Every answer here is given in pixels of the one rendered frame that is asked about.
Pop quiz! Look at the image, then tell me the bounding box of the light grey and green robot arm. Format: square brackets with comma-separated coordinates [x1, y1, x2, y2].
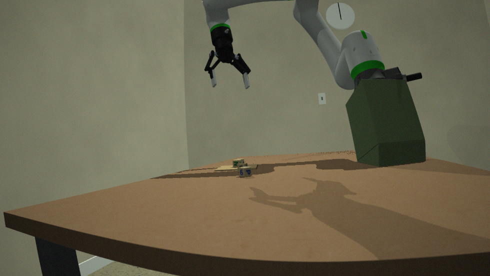
[202, 0, 422, 91]

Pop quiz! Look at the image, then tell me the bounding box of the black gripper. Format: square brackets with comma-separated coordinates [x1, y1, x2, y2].
[204, 37, 251, 89]

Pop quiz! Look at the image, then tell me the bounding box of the tan mat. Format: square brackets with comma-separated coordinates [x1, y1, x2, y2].
[214, 164, 258, 171]

